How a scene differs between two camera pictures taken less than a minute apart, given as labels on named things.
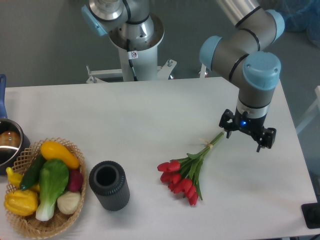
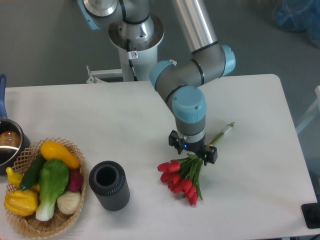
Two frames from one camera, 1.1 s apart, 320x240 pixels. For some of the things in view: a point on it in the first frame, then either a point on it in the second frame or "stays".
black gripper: (254, 126) → (199, 147)
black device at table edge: (311, 212) stays
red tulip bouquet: (181, 175) stays
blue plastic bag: (302, 15) stays
